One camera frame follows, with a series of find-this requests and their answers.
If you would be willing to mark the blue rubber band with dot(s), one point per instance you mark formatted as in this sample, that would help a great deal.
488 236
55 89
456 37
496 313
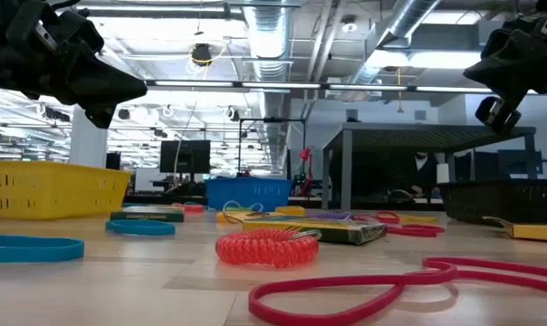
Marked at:
29 249
140 227

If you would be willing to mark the LED light bar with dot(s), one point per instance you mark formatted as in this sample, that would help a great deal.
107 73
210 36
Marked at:
278 85

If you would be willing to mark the black metal frame stand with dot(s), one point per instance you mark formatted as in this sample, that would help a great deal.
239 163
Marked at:
273 120

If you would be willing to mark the green coil wristband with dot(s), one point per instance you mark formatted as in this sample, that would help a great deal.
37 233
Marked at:
237 208

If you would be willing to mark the crayon box at right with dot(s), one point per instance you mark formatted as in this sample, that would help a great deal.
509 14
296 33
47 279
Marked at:
504 199

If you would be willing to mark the grey perforated metal riser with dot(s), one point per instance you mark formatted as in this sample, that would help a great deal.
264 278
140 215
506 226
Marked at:
414 136

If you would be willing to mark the yellow plastic basket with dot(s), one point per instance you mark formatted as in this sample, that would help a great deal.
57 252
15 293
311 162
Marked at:
51 190

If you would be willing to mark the blue plastic basket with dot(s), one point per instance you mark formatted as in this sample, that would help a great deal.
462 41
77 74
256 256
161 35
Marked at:
248 192

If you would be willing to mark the white paper roll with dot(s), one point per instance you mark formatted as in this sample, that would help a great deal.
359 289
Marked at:
442 173

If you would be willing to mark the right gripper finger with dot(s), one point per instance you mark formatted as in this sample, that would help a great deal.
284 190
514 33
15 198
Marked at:
509 83
513 56

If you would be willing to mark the purple coil wristband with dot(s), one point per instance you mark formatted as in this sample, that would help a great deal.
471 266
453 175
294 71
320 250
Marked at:
330 216

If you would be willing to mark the person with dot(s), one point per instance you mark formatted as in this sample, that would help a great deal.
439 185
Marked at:
422 174

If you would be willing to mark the yellow orange coil wristband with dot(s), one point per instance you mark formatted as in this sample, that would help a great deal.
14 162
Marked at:
230 217
290 210

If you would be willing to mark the black aluminium table frame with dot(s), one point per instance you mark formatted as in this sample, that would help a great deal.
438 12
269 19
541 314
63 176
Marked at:
165 199

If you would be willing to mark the black speaker box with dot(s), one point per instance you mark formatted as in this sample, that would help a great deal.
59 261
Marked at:
113 160

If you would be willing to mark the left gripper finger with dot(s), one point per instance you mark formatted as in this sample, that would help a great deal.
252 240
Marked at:
97 72
101 95

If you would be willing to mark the yellow rubber band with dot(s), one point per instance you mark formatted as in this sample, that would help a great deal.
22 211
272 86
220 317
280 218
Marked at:
420 219

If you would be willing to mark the silver ventilation duct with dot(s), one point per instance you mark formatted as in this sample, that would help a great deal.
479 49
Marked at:
405 18
269 31

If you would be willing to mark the red clamp on black stand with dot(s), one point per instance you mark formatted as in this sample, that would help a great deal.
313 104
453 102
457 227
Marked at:
306 156

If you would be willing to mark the red coil key wristband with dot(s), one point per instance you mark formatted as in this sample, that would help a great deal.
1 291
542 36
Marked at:
189 208
264 249

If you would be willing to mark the black background monitor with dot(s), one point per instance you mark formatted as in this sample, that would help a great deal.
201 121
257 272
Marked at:
185 156

